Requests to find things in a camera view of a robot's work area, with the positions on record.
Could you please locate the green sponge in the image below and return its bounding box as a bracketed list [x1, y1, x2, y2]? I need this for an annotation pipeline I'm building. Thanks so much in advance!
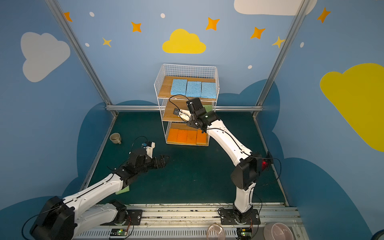
[116, 186, 130, 195]
[203, 105, 213, 112]

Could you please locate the orange sponge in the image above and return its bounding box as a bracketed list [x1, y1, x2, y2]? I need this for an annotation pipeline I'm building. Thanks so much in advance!
[196, 131, 209, 146]
[167, 128, 179, 144]
[177, 129, 189, 144]
[186, 130, 197, 145]

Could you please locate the blue sponge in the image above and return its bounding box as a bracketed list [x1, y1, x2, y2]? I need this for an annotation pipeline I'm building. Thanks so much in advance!
[186, 81, 202, 98]
[171, 79, 188, 96]
[201, 82, 217, 99]

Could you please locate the blue sponge front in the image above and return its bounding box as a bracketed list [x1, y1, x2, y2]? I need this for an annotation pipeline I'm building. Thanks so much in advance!
[186, 81, 202, 98]

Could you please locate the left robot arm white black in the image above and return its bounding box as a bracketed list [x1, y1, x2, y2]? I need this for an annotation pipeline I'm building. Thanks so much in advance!
[30, 147, 170, 240]

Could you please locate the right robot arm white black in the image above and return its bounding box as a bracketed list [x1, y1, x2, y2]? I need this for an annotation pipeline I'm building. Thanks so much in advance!
[187, 98, 264, 218]

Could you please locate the beige ceramic mug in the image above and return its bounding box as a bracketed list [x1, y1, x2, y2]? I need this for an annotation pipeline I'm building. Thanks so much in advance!
[109, 133, 122, 145]

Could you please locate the red black handheld object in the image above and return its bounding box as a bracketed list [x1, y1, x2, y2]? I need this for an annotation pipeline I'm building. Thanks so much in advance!
[262, 151, 274, 171]

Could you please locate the clear plastic bowl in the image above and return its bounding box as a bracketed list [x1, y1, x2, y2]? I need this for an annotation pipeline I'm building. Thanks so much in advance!
[206, 224, 226, 240]

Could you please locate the pink bowl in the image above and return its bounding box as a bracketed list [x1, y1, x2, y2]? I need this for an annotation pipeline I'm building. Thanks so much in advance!
[263, 223, 294, 240]

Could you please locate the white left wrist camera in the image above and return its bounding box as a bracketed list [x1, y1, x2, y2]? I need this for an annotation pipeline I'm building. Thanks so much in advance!
[142, 141, 156, 158]

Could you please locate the white wire three-tier shelf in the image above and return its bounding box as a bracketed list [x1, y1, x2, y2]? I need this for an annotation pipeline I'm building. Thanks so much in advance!
[154, 64, 220, 147]

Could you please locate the aluminium frame post right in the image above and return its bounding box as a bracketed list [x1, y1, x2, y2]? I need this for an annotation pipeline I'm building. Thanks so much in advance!
[253, 0, 311, 120]

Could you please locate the aluminium frame post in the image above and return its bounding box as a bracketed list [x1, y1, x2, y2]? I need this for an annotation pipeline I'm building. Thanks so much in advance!
[45, 0, 112, 106]
[253, 0, 311, 120]

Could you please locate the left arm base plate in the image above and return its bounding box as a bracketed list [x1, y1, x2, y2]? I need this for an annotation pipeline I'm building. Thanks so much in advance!
[102, 209, 143, 226]

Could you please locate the aluminium frame rail back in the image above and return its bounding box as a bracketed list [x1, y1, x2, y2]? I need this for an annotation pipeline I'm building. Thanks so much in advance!
[106, 105, 263, 112]

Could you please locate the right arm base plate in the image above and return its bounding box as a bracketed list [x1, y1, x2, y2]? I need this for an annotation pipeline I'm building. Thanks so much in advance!
[218, 208, 261, 225]

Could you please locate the aluminium frame post left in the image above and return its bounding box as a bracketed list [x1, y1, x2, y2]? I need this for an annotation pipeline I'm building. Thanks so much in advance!
[45, 0, 112, 106]

